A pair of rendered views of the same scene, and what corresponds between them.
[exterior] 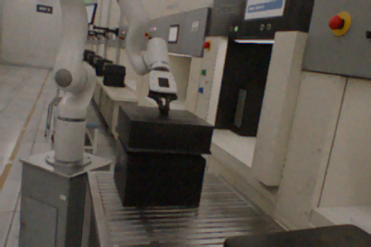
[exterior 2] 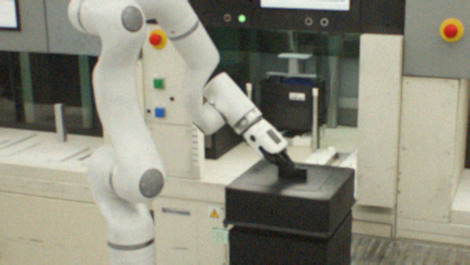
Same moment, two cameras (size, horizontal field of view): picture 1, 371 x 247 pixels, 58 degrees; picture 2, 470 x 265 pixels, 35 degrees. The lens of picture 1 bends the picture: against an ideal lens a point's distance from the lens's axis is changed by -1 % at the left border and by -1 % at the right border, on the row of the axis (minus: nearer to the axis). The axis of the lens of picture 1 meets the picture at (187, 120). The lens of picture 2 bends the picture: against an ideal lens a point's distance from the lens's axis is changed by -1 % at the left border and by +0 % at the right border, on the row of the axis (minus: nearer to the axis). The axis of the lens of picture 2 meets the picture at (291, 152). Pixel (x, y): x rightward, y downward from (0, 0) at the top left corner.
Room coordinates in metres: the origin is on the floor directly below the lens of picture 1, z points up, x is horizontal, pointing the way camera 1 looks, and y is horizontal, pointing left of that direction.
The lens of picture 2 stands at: (-0.04, 1.59, 1.71)
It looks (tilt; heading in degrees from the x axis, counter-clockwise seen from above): 17 degrees down; 310
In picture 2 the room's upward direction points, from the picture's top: straight up
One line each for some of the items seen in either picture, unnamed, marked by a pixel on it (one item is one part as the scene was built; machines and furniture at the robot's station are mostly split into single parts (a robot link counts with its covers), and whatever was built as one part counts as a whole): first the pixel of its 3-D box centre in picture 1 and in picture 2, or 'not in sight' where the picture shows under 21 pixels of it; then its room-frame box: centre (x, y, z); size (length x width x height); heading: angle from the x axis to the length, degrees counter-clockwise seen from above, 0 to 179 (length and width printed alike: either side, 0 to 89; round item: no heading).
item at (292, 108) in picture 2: not in sight; (294, 94); (1.87, -0.73, 1.06); 0.24 x 0.20 x 0.32; 22
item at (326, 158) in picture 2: not in sight; (337, 161); (1.50, -0.54, 0.89); 0.22 x 0.21 x 0.04; 112
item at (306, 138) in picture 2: not in sight; (293, 133); (1.87, -0.73, 0.89); 0.22 x 0.21 x 0.04; 112
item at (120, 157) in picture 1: (156, 169); (292, 248); (1.20, 0.09, 0.85); 0.28 x 0.28 x 0.17; 21
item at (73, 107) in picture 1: (77, 89); (121, 193); (1.43, 0.49, 1.07); 0.19 x 0.12 x 0.24; 175
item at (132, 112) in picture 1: (162, 123); (292, 189); (1.20, 0.09, 1.02); 0.29 x 0.29 x 0.13; 21
